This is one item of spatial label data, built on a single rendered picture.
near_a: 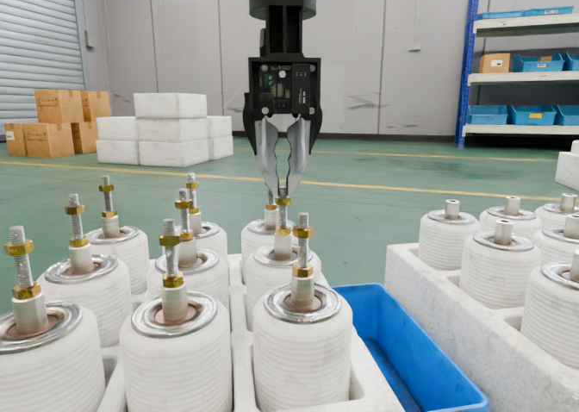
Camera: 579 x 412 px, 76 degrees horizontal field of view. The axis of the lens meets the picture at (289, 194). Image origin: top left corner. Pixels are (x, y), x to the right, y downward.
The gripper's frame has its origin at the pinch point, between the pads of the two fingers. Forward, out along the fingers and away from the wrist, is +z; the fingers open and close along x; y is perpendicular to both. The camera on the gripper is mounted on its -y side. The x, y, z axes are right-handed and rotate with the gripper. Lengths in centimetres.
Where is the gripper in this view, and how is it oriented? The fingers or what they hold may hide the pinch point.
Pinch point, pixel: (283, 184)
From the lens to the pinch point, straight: 45.7
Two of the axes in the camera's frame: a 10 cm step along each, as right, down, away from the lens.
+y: 0.5, 2.3, -9.7
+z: 0.0, 9.7, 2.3
